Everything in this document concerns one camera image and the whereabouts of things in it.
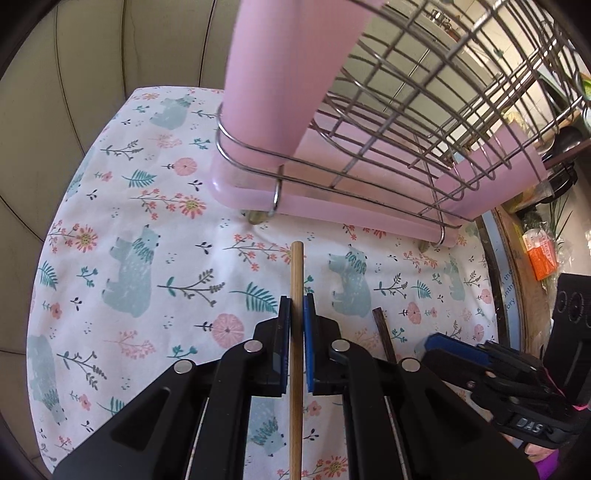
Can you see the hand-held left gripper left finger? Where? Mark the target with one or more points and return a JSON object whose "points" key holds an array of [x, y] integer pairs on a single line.
{"points": [[285, 323]]}

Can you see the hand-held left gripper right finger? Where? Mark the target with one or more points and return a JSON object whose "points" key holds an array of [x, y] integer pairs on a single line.
{"points": [[309, 332]]}

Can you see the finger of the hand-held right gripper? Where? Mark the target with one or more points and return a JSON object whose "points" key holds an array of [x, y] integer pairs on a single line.
{"points": [[448, 344], [461, 371]]}

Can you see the light wooden chopstick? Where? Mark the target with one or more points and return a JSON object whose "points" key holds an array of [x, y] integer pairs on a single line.
{"points": [[297, 277]]}

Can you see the dark brown chopstick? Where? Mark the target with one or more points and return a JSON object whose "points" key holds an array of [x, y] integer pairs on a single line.
{"points": [[382, 330]]}

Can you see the pink plastic utensil cup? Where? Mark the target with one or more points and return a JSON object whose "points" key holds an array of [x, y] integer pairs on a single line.
{"points": [[286, 69]]}

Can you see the person's right forearm purple sleeve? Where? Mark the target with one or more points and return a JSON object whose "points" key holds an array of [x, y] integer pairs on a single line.
{"points": [[554, 470]]}

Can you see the person's right hand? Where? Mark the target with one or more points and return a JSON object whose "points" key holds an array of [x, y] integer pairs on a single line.
{"points": [[540, 452]]}

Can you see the orange packet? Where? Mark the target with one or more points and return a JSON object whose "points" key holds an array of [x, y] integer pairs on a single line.
{"points": [[541, 256]]}

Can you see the pink plastic drip tray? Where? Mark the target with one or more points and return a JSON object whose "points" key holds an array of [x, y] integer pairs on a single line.
{"points": [[323, 207]]}

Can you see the green plant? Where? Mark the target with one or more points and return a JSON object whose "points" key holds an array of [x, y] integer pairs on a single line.
{"points": [[559, 219]]}

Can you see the floral bear print tablecloth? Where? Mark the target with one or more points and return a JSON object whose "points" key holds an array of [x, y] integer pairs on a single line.
{"points": [[138, 207]]}

